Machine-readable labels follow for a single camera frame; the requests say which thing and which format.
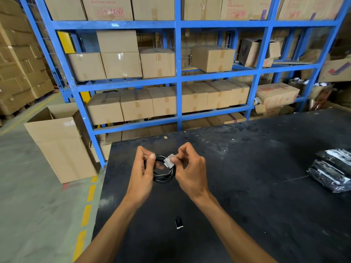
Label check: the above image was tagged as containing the open box of white items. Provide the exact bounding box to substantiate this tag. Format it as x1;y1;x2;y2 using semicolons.
288;77;334;102

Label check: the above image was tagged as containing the bagged black cable packet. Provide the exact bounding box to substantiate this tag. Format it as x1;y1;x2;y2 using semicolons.
306;160;351;194
315;148;351;176

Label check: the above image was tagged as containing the person's left hand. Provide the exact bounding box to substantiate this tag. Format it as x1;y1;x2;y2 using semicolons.
123;146;156;209

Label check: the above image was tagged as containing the pile of low flat cartons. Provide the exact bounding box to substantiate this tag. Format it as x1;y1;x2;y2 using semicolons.
90;112;248;162

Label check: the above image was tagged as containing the white cable label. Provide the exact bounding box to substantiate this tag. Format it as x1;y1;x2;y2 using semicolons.
163;154;176;169

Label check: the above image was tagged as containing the tall stack of palletised cartons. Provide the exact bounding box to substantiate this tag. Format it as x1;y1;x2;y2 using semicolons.
0;0;55;120

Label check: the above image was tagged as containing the person's right forearm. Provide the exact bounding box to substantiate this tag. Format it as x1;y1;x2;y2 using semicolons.
192;189;278;263

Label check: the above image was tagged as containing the plain sealed cardboard box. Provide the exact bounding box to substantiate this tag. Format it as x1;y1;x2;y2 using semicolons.
96;30;139;54
191;45;236;73
101;52;143;79
67;52;107;82
139;48;176;79

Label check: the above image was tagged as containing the row of red-printed cardboard boxes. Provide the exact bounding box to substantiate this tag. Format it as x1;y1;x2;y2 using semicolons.
43;0;346;22

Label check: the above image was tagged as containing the black cable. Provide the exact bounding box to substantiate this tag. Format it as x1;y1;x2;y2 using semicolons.
144;155;176;184

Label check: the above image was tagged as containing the blue metal storage rack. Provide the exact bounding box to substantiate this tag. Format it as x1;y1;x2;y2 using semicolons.
17;0;351;169

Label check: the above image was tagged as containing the cardboard box with blue-red stripe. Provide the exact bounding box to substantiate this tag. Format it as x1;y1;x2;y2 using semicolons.
318;58;351;83

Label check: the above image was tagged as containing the yellow post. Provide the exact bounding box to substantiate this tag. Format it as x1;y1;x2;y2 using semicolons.
57;31;92;105

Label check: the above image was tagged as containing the red-printed torn cardboard box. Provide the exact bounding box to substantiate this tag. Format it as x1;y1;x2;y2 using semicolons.
254;82;300;114

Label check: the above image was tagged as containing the person's right hand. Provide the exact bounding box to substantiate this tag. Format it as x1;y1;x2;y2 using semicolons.
170;142;210;202

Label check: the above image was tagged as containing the open dark-sided cardboard box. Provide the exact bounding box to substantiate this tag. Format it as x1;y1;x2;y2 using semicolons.
238;38;282;68

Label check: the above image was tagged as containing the row of taped brown cartons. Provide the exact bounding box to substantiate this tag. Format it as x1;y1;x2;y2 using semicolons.
87;79;250;126

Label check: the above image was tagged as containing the person's left forearm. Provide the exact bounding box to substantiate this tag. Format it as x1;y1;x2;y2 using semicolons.
75;195;141;263

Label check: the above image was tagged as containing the large open cardboard box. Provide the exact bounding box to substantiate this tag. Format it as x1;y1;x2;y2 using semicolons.
24;102;101;184

